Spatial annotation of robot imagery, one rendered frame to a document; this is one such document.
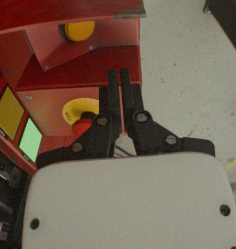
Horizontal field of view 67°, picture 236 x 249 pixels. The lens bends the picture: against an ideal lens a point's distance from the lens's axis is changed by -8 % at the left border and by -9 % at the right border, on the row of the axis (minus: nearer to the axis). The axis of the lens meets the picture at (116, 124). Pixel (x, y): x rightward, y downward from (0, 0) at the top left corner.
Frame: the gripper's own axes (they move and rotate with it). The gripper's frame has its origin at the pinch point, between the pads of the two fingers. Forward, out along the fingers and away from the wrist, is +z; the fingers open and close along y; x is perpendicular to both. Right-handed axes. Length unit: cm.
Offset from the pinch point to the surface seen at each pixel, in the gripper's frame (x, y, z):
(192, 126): -128, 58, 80
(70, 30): 0.2, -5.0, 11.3
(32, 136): -11.1, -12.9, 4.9
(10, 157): -27.5, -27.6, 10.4
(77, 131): -9.2, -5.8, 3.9
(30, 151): -11.6, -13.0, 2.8
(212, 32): -40, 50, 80
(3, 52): -10.4, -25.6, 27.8
